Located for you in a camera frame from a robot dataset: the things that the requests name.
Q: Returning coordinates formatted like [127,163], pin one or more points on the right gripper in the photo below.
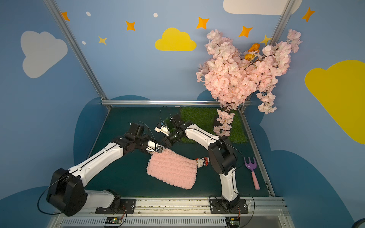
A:
[165,141]

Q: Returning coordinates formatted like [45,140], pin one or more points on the pink knitted bag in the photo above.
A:
[173,169]

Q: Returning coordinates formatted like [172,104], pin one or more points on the white cat plush keychain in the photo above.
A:
[202,162]

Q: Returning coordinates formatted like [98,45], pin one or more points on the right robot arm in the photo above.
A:
[220,150]

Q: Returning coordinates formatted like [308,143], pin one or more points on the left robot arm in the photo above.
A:
[67,192]

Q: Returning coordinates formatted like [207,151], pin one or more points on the green artificial grass mat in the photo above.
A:
[205,118]

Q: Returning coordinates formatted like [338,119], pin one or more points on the pink cherry blossom tree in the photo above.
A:
[231,77]

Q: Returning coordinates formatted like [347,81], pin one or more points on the purple pink toy rake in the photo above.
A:
[252,165]

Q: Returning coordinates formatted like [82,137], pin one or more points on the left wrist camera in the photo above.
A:
[153,147]

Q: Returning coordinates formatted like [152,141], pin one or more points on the aluminium back frame bar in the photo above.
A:
[160,102]

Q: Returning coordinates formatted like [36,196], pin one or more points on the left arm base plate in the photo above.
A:
[118,206]

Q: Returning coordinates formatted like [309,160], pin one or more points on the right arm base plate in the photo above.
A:
[221,206]

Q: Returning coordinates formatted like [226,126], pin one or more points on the aluminium front rail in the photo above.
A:
[208,212]

